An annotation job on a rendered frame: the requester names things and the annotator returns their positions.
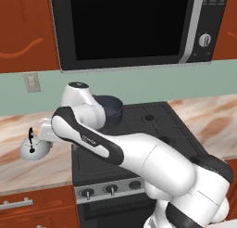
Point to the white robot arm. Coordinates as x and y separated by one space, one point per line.
160 157

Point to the red-brown drawer front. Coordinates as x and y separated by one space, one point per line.
49 197

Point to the black microwave oven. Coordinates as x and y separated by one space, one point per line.
129 24

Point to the black stove knob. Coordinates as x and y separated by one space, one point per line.
135 184
87 193
111 189

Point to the grey wall socket plate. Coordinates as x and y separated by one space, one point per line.
31 82

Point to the red-brown wall cupboard door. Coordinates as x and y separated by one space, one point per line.
24 21
227 18

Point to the red-brown base cupboard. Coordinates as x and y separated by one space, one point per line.
233 188

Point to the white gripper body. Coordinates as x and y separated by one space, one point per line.
46 131

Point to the black oven door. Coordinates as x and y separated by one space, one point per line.
114 211

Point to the dark blue pot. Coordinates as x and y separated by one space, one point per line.
112 109

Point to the silver microwave knob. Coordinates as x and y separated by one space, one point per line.
204 40

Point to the black stove with hob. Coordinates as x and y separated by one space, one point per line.
92 167

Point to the red-brown base cupboard door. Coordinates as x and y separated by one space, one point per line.
61 219

